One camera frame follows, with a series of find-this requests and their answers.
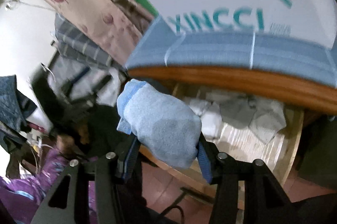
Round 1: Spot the light blue underwear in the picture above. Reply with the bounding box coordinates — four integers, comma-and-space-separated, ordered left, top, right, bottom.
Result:
116, 79, 202, 169

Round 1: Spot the wooden drawer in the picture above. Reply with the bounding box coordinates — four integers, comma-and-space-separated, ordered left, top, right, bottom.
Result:
139, 83, 305, 210

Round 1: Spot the light grey patterned underwear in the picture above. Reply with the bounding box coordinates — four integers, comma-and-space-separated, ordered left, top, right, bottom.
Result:
249, 98, 287, 144

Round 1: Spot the white folded underwear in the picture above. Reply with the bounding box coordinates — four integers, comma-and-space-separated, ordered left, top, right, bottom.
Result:
183, 97, 223, 140

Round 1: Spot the grey plaid bedding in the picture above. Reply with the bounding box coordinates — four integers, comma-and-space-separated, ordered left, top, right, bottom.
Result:
54, 13, 122, 70

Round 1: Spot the blue checked cloth cover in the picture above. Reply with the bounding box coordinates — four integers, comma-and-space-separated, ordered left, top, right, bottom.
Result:
125, 17, 336, 88

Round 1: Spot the floral pink pillow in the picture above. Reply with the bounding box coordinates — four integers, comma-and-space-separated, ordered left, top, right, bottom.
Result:
45, 0, 142, 66

